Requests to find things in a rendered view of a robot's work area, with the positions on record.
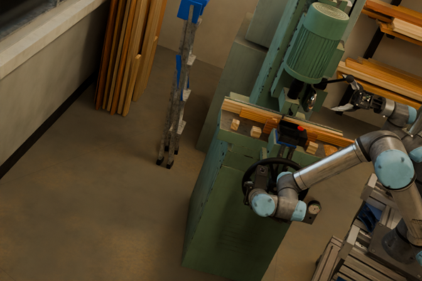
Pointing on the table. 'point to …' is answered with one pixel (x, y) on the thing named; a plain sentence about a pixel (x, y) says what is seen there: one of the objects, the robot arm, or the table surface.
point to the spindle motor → (316, 42)
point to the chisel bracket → (285, 103)
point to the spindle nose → (296, 87)
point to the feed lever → (332, 81)
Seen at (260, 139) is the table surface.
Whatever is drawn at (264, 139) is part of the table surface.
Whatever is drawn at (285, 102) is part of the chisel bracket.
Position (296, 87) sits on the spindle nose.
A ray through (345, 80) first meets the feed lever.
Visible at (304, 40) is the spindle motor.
